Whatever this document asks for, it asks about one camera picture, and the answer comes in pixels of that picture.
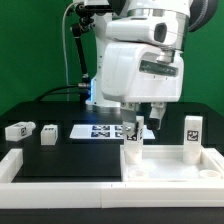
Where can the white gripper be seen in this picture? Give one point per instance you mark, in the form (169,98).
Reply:
(131,72)

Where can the white sheet with tags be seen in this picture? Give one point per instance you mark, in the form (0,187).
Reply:
(87,131)

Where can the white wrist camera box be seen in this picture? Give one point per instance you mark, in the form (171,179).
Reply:
(155,31)

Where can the white U-shaped fence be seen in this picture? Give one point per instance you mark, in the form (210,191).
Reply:
(102,194)

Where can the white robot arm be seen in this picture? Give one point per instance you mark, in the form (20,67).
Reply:
(191,15)

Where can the white square table top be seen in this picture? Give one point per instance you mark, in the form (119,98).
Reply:
(172,163)

